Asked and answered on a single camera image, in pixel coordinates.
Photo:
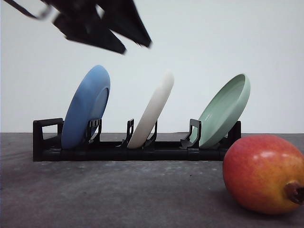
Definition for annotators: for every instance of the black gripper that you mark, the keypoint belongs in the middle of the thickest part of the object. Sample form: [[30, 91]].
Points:
[[94, 21]]

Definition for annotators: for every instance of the blue plate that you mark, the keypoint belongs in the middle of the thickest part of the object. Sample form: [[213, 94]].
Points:
[[88, 101]]

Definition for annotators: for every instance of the black dish rack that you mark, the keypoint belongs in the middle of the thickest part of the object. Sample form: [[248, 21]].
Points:
[[47, 147]]

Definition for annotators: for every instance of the green plate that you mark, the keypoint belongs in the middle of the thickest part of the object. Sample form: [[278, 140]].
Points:
[[223, 114]]

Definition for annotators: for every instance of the red yellow pomegranate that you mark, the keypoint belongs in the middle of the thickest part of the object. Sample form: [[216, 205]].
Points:
[[265, 174]]

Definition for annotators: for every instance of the white plate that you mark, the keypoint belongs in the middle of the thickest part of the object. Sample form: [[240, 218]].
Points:
[[148, 118]]

